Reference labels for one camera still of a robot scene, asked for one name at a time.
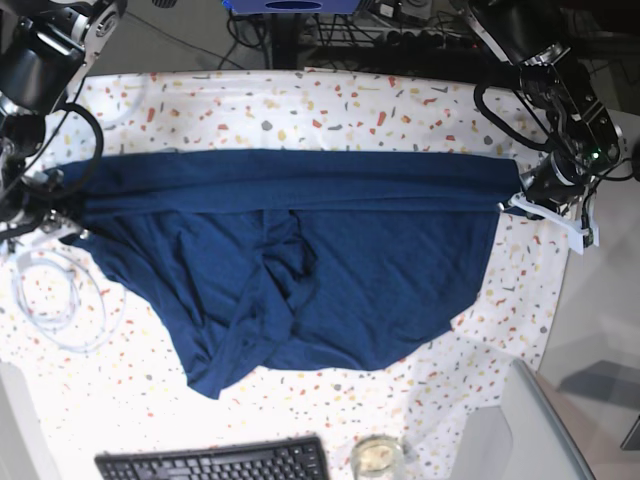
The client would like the terrazzo patterned tablecloth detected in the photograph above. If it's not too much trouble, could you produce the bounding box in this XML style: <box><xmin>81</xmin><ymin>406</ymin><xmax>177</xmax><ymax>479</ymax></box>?
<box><xmin>1</xmin><ymin>70</ymin><xmax>569</xmax><ymax>479</ymax></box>

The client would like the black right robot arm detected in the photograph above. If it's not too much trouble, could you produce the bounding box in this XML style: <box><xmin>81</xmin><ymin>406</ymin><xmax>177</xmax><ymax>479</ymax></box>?
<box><xmin>1</xmin><ymin>1</ymin><xmax>127</xmax><ymax>241</ymax></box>

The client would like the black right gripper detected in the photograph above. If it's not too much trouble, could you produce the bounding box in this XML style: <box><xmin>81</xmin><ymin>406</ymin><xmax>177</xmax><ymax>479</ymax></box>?
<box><xmin>1</xmin><ymin>167</ymin><xmax>88</xmax><ymax>230</ymax></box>

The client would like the black computer keyboard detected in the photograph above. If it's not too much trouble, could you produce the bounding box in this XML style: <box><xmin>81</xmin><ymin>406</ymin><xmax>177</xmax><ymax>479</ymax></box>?
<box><xmin>94</xmin><ymin>436</ymin><xmax>330</xmax><ymax>480</ymax></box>

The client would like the dark blue t-shirt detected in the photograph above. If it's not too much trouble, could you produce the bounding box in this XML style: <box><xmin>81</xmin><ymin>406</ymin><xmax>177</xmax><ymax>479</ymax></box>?
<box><xmin>60</xmin><ymin>150</ymin><xmax>521</xmax><ymax>399</ymax></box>

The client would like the grey monitor edge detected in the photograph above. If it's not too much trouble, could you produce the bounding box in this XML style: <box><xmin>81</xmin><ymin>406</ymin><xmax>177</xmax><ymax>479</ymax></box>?
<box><xmin>501</xmin><ymin>360</ymin><xmax>594</xmax><ymax>480</ymax></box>

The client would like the coiled white cable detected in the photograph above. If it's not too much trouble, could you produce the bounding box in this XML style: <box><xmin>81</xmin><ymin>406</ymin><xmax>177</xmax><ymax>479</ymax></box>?
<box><xmin>10</xmin><ymin>247</ymin><xmax>129</xmax><ymax>354</ymax></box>

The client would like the blue box at top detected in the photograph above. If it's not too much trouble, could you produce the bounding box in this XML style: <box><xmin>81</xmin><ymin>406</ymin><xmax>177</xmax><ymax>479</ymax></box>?
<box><xmin>222</xmin><ymin>0</ymin><xmax>371</xmax><ymax>14</ymax></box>

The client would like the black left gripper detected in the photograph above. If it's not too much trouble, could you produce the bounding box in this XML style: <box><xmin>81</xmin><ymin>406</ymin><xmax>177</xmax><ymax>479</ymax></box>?
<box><xmin>519</xmin><ymin>152</ymin><xmax>590</xmax><ymax>214</ymax></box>

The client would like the clear glass jar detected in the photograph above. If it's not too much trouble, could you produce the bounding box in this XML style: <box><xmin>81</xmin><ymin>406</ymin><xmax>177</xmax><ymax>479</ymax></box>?
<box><xmin>351</xmin><ymin>435</ymin><xmax>406</xmax><ymax>480</ymax></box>

